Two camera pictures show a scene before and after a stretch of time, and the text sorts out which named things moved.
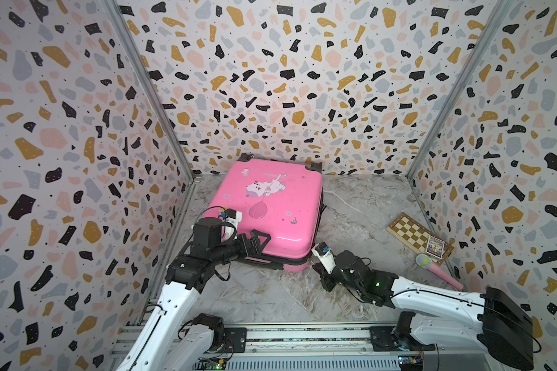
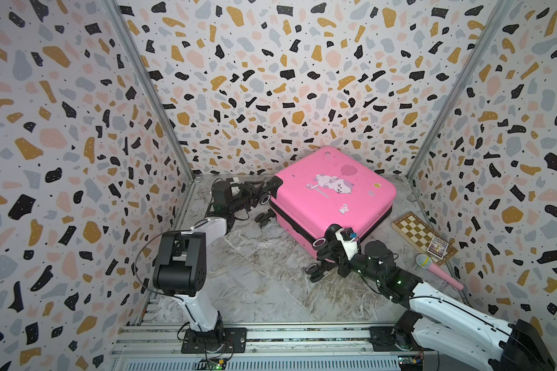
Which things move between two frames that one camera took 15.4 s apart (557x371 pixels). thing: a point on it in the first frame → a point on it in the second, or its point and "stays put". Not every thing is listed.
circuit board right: x=411 y=362 stays put
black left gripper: x=246 y=250 → x=249 y=193
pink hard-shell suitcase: x=285 y=199 → x=330 y=188
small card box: x=435 y=249 stays put
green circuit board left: x=210 y=364 stays put
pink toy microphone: x=425 y=262 stays put
